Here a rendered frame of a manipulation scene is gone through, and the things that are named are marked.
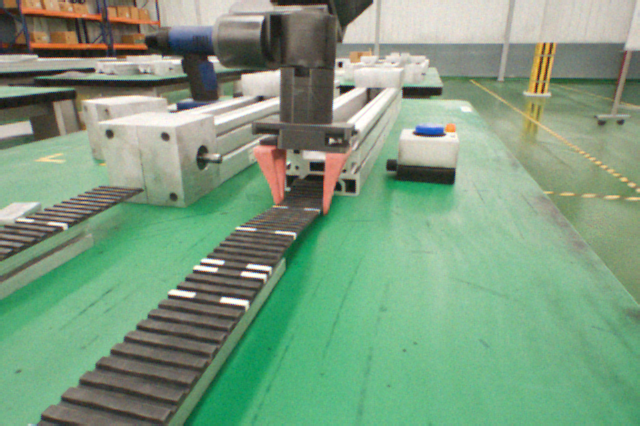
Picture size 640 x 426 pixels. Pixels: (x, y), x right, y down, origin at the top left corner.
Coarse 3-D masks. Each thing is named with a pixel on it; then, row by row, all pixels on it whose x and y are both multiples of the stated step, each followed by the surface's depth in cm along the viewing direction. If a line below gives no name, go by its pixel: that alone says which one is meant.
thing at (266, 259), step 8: (216, 248) 30; (224, 248) 30; (232, 248) 30; (208, 256) 29; (216, 256) 29; (224, 256) 29; (232, 256) 29; (240, 256) 29; (248, 256) 29; (256, 256) 29; (264, 256) 29; (272, 256) 29; (280, 256) 30; (248, 264) 28; (256, 264) 28; (264, 264) 28; (272, 264) 28
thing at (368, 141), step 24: (360, 96) 92; (384, 96) 82; (336, 120) 69; (360, 120) 54; (384, 120) 76; (360, 144) 51; (288, 168) 53; (312, 168) 53; (360, 168) 52; (336, 192) 52
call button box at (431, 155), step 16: (400, 144) 56; (416, 144) 55; (432, 144) 55; (448, 144) 54; (400, 160) 57; (416, 160) 56; (432, 160) 56; (448, 160) 55; (400, 176) 58; (416, 176) 57; (432, 176) 57; (448, 176) 56
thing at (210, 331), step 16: (144, 320) 22; (160, 320) 23; (176, 320) 23; (192, 320) 22; (208, 320) 22; (224, 320) 22; (176, 336) 21; (192, 336) 21; (208, 336) 21; (224, 336) 21
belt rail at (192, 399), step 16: (272, 272) 32; (272, 288) 32; (256, 304) 28; (240, 320) 26; (240, 336) 26; (224, 352) 24; (208, 368) 22; (208, 384) 22; (192, 400) 21; (176, 416) 19
